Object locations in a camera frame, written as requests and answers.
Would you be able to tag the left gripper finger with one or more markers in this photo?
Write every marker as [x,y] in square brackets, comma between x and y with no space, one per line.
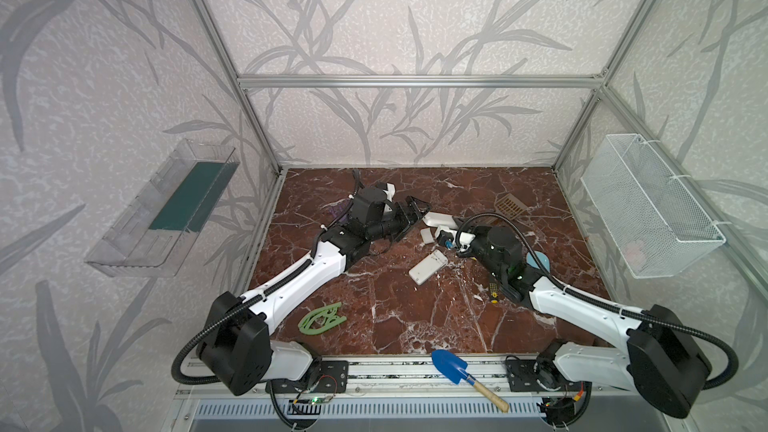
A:
[414,206]
[410,222]

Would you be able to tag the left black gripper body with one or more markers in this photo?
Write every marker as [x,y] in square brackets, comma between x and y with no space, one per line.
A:
[405,214]

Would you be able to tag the white remote control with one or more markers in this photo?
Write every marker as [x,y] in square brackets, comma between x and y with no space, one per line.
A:
[440,222]
[428,267]

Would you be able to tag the white battery cover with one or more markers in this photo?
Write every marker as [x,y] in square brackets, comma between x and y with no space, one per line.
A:
[427,236]

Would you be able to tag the black yellow screwdriver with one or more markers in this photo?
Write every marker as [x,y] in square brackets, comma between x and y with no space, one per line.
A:
[494,292]

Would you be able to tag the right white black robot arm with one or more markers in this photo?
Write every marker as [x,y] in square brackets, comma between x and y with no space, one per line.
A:
[651,352]

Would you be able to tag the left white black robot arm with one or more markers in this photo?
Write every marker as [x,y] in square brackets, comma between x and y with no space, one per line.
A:
[235,347]

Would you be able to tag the light blue spatula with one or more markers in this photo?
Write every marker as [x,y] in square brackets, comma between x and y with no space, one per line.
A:
[538,260]

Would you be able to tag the green plastic hanger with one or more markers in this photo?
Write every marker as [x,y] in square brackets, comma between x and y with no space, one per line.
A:
[321,320]

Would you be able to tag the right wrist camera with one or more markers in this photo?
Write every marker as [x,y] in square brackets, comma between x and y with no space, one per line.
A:
[462,242]

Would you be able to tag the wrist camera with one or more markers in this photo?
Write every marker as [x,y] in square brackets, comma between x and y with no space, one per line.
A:
[389,190]
[462,242]

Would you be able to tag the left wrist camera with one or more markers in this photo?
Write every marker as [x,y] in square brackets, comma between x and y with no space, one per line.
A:
[389,190]

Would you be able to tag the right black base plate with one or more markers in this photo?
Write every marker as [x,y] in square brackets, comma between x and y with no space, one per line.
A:
[537,375]

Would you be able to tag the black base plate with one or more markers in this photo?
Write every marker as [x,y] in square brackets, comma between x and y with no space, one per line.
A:
[537,375]
[326,377]

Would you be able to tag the blue shovel wooden handle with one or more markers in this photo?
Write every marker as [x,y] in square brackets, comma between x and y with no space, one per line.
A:
[455,370]

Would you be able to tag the aluminium front rail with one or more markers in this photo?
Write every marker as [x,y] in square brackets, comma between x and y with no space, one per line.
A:
[389,376]

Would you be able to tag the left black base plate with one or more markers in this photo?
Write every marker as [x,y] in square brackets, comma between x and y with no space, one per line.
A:
[326,377]

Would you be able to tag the white wire basket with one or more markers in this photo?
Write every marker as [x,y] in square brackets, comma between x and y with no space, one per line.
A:
[657,225]

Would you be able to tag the clear plastic wall bin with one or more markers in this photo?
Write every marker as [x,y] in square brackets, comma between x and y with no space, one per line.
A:
[159,227]

